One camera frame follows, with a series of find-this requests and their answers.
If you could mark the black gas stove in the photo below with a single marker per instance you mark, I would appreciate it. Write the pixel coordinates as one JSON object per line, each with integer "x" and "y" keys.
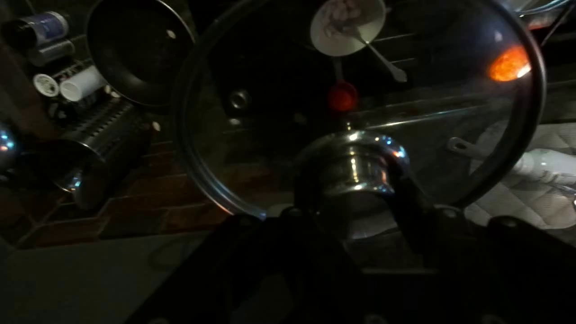
{"x": 561, "y": 65}

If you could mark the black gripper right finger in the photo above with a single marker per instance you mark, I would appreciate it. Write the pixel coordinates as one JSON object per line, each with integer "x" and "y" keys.
{"x": 411, "y": 204}

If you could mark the red round knob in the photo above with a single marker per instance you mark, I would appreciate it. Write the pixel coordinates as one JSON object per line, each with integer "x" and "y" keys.
{"x": 343, "y": 97}

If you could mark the grey cylinder jar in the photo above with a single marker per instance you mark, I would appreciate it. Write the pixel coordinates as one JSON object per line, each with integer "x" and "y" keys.
{"x": 51, "y": 52}

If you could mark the black frying pan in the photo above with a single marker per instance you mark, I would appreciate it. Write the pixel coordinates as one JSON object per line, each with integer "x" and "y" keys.
{"x": 136, "y": 47}

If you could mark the small white cup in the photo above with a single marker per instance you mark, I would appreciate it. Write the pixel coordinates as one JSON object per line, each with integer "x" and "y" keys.
{"x": 46, "y": 85}

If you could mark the blue labelled bottle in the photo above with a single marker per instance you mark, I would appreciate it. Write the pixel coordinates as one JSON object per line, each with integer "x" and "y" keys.
{"x": 46, "y": 27}

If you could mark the white quilted towel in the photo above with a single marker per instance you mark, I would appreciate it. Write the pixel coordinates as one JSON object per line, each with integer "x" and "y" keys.
{"x": 541, "y": 204}

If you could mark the white plastic bottle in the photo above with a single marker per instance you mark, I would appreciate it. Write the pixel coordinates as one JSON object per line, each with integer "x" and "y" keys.
{"x": 550, "y": 168}

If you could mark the glass lid with steel knob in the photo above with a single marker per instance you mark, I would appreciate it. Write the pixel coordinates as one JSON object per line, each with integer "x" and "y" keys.
{"x": 271, "y": 137}

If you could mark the steel cylindrical canister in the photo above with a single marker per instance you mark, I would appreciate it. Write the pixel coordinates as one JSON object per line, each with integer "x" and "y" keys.
{"x": 102, "y": 155}

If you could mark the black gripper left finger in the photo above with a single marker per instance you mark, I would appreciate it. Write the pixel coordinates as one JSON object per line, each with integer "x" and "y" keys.
{"x": 303, "y": 200}

